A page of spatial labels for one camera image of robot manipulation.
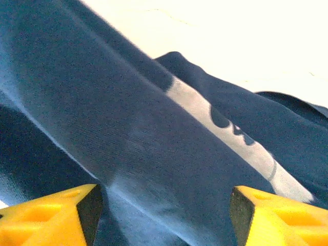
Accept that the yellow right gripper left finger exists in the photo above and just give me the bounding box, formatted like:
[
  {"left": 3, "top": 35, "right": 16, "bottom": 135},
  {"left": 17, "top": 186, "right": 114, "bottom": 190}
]
[{"left": 0, "top": 183, "right": 104, "bottom": 246}]

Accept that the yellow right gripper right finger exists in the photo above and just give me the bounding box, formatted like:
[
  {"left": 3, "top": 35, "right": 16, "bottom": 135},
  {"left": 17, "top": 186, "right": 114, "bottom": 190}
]
[{"left": 230, "top": 185, "right": 328, "bottom": 246}]

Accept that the navy blue t-shirt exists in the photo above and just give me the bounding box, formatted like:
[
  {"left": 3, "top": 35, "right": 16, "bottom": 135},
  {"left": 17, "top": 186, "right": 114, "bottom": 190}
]
[{"left": 0, "top": 0, "right": 328, "bottom": 246}]

